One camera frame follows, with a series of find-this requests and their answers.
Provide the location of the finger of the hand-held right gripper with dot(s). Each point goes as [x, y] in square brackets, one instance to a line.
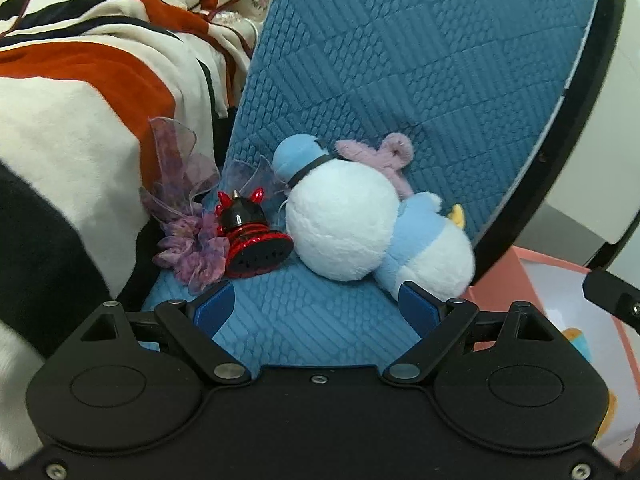
[611, 296]

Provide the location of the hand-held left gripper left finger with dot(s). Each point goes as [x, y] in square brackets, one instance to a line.
[218, 306]

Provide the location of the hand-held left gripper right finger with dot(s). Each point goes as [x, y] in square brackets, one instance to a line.
[419, 306]

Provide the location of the white and blue plush duck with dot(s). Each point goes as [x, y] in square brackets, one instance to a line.
[340, 225]

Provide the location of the pink box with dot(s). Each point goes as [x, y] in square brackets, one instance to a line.
[565, 305]

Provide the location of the purple organza scrunchie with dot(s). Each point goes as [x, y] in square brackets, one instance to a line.
[190, 250]

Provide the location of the red and black horned toy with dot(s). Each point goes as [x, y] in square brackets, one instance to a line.
[255, 250]

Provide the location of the purple plush toy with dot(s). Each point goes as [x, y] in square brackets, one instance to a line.
[385, 157]

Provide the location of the orange white black striped blanket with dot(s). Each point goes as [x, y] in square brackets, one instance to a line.
[75, 125]

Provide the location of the blue textured chair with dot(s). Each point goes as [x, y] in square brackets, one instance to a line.
[400, 60]

